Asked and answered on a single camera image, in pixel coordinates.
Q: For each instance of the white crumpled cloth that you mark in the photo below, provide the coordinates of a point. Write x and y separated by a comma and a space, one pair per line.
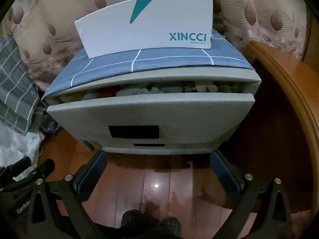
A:
15, 147

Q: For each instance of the person's leg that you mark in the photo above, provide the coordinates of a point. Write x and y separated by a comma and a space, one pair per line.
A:
170, 225
130, 219

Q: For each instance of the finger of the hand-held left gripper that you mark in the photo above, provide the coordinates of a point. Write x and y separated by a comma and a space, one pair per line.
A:
20, 164
43, 168

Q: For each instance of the grey plaid cloth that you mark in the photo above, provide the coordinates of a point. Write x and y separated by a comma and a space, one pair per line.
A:
15, 84

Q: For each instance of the person's right leg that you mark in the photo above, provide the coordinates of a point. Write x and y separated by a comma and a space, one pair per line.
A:
170, 225

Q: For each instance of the grey lower drawer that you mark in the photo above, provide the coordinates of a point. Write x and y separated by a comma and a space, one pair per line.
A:
187, 150

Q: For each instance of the white cardboard box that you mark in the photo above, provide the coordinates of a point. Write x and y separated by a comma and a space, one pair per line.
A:
149, 29

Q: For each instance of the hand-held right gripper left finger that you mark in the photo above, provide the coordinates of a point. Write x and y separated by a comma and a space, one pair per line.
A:
92, 175

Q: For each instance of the person's left leg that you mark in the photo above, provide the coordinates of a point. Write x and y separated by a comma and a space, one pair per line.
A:
130, 219

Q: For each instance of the wooden drawer with grey front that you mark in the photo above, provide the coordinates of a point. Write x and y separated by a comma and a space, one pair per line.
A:
174, 114

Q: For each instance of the orange wooden bed frame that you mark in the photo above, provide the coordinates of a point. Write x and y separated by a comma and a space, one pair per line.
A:
286, 84

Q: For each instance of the blue checked cloth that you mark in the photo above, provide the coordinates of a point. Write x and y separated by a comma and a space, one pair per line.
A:
174, 58

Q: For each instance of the dark printed plastic bag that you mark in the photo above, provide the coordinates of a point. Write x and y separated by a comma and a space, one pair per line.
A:
52, 127

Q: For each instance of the pile of mixed underwear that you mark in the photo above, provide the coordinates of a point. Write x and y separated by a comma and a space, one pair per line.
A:
154, 89

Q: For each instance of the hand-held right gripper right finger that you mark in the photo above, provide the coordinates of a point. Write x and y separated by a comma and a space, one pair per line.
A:
225, 175

